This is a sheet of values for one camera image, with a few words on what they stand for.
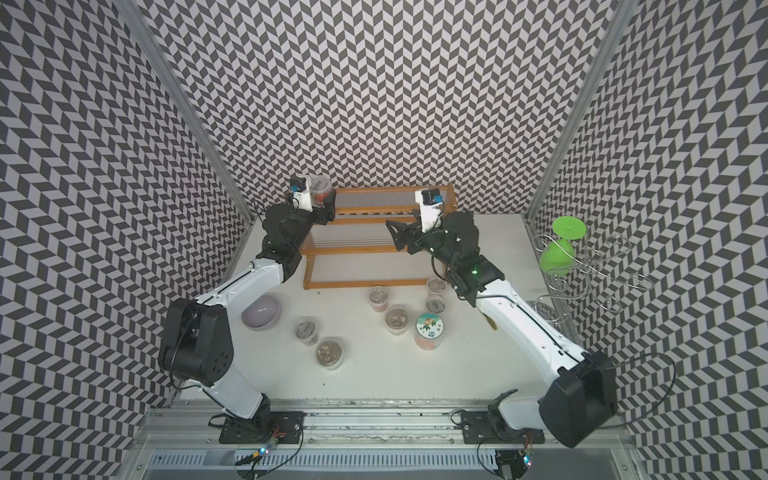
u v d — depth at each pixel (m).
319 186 0.79
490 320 0.52
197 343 0.46
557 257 0.75
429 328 0.82
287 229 0.65
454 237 0.52
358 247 0.68
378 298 0.89
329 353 0.79
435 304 0.89
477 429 0.73
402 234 0.63
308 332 0.83
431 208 0.60
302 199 0.72
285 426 0.73
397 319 0.87
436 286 0.92
